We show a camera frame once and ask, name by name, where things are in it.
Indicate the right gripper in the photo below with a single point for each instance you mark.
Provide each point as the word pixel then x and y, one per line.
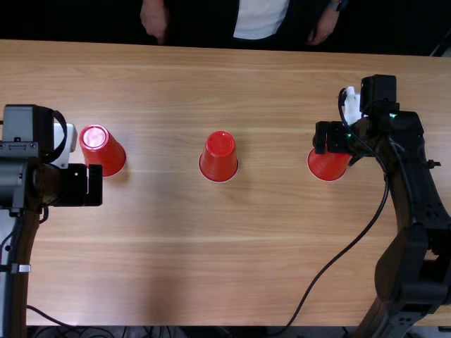
pixel 334 139

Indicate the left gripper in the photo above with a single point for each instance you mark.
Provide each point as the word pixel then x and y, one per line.
pixel 84 186

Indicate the red cup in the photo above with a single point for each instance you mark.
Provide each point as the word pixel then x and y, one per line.
pixel 218 158
pixel 104 155
pixel 327 167

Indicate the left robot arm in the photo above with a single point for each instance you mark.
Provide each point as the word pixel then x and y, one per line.
pixel 17 158

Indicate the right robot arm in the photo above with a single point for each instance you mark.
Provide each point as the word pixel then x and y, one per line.
pixel 415 211

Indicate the person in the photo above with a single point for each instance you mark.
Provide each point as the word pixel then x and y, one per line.
pixel 260 17

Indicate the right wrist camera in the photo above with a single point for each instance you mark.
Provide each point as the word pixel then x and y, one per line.
pixel 352 105

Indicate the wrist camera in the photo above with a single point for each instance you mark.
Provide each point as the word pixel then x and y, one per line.
pixel 69 139
pixel 352 105

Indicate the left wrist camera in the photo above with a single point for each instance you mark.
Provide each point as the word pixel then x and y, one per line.
pixel 69 139

